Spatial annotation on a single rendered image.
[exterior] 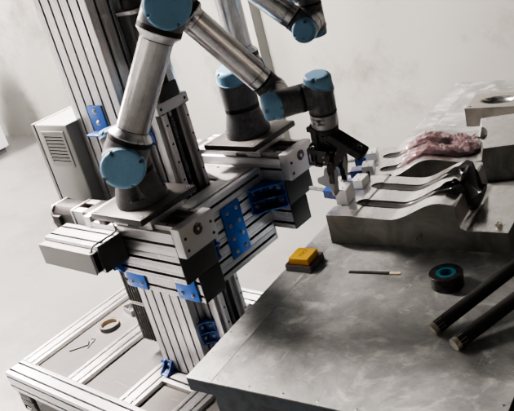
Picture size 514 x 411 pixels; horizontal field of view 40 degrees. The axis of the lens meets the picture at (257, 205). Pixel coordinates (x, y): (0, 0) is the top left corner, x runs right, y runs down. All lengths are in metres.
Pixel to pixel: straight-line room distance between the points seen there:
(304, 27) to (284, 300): 0.83
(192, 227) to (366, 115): 3.02
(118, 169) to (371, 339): 0.75
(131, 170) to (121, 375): 1.22
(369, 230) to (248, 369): 0.57
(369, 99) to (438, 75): 0.53
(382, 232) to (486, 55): 2.49
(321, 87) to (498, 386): 0.85
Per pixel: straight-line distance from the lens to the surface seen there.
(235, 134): 2.31
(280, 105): 1.84
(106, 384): 2.86
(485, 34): 4.28
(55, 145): 2.45
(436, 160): 2.22
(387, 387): 1.49
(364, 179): 2.12
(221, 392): 1.63
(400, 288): 1.78
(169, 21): 1.74
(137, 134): 1.82
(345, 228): 2.00
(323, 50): 4.84
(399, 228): 1.93
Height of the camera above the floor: 1.75
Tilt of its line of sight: 23 degrees down
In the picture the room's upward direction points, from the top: 15 degrees counter-clockwise
